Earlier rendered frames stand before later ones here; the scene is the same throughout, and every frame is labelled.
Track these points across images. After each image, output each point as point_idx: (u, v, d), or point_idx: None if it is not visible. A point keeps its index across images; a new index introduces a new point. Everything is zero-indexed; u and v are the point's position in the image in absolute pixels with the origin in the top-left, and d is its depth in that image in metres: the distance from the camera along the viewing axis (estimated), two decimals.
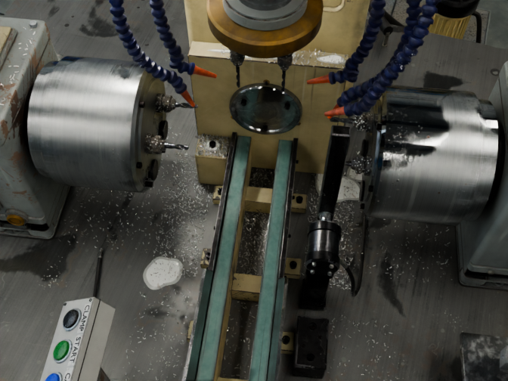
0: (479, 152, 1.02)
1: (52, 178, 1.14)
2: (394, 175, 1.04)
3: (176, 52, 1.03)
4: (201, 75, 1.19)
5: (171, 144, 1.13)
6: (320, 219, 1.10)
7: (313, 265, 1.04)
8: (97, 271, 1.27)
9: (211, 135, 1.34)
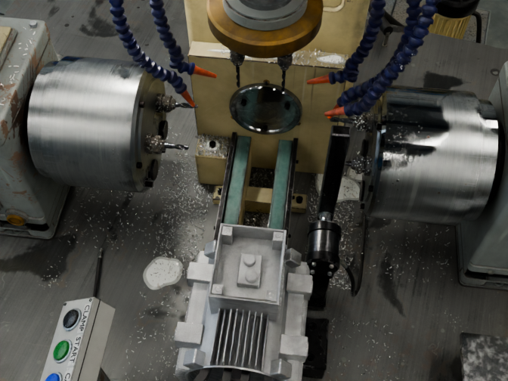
0: (479, 152, 1.02)
1: (52, 178, 1.14)
2: (394, 175, 1.04)
3: (176, 52, 1.03)
4: (201, 75, 1.19)
5: (171, 144, 1.13)
6: (320, 219, 1.10)
7: (313, 265, 1.04)
8: (97, 271, 1.27)
9: (211, 135, 1.34)
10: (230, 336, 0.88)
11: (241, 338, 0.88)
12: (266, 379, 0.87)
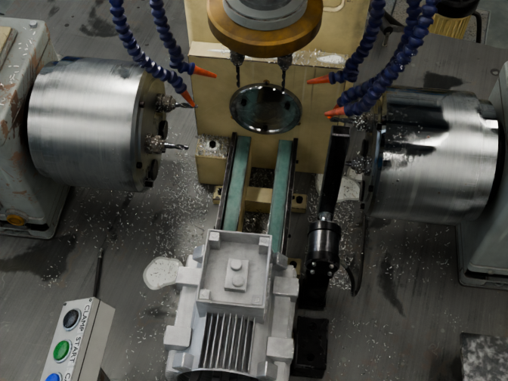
0: (479, 152, 1.02)
1: (52, 178, 1.14)
2: (394, 175, 1.04)
3: (176, 52, 1.03)
4: (201, 75, 1.19)
5: (171, 144, 1.13)
6: (320, 219, 1.10)
7: (313, 265, 1.04)
8: (97, 271, 1.27)
9: (211, 135, 1.34)
10: (217, 339, 0.90)
11: (228, 341, 0.90)
12: None
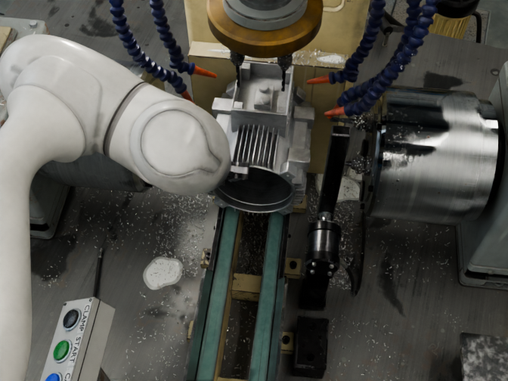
0: (479, 152, 1.02)
1: (52, 178, 1.14)
2: (394, 175, 1.04)
3: (176, 52, 1.03)
4: (201, 75, 1.19)
5: None
6: (320, 219, 1.10)
7: (313, 265, 1.04)
8: (97, 271, 1.27)
9: None
10: (248, 145, 1.10)
11: (257, 146, 1.09)
12: (237, 163, 0.94)
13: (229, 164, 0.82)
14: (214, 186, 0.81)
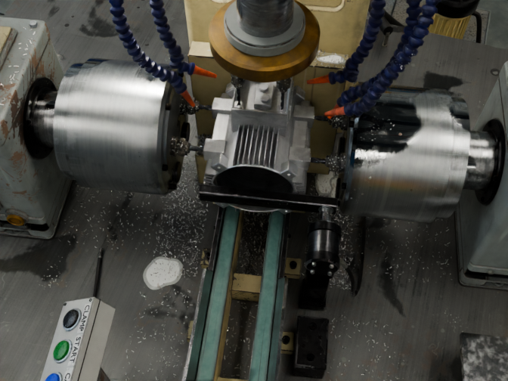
0: (450, 149, 1.02)
1: (76, 180, 1.14)
2: (366, 171, 1.04)
3: (176, 52, 1.03)
4: (201, 75, 1.19)
5: (196, 146, 1.13)
6: (320, 213, 1.11)
7: (313, 265, 1.04)
8: (97, 271, 1.27)
9: (211, 135, 1.34)
10: (248, 144, 1.10)
11: (257, 146, 1.09)
12: None
13: None
14: None
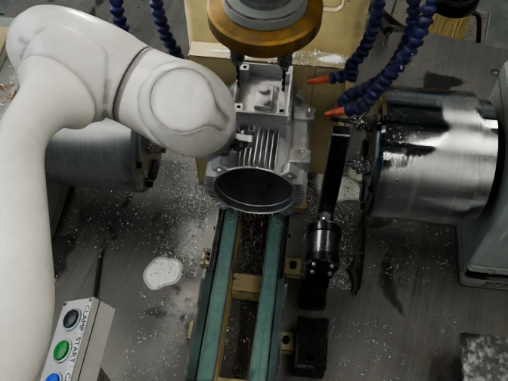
0: (479, 152, 1.02)
1: (52, 178, 1.14)
2: (394, 175, 1.04)
3: (176, 52, 1.03)
4: None
5: None
6: (320, 219, 1.10)
7: (313, 265, 1.04)
8: (97, 271, 1.27)
9: None
10: None
11: (258, 147, 1.09)
12: (242, 132, 0.96)
13: (234, 129, 0.84)
14: (220, 150, 0.82)
